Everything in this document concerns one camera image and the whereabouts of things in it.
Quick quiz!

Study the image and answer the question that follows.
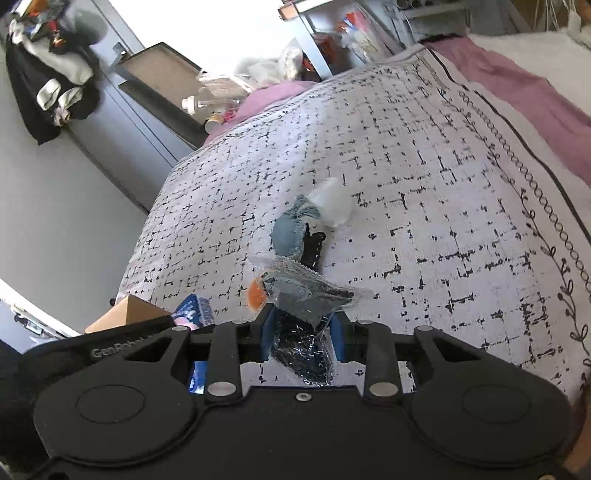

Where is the brown cardboard box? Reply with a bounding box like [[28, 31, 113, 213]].
[[84, 295, 169, 334]]

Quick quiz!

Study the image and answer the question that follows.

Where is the crumpled clear plastic wrap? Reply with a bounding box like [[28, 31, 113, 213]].
[[307, 177, 353, 228]]

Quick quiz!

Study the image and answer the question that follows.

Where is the brown board black frame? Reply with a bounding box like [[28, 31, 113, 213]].
[[114, 42, 207, 149]]

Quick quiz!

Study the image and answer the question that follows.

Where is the blue white snack packet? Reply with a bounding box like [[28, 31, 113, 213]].
[[171, 293, 215, 395]]

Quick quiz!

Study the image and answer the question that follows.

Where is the clear plastic bottle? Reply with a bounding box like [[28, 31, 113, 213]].
[[180, 86, 247, 115]]

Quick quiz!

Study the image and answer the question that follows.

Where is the bagged blue orange plush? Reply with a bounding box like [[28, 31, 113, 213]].
[[249, 255, 373, 386]]

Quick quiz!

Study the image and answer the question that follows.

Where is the pink bed sheet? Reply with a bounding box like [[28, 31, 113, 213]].
[[202, 36, 591, 186]]

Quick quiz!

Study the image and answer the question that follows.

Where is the cluttered grey shelf rack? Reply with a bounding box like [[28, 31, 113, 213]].
[[279, 1, 472, 80]]

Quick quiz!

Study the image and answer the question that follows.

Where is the white black patterned blanket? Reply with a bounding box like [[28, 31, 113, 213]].
[[119, 47, 590, 400]]

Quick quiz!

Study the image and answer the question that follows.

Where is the grey wardrobe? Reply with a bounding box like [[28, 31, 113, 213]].
[[65, 1, 195, 211]]

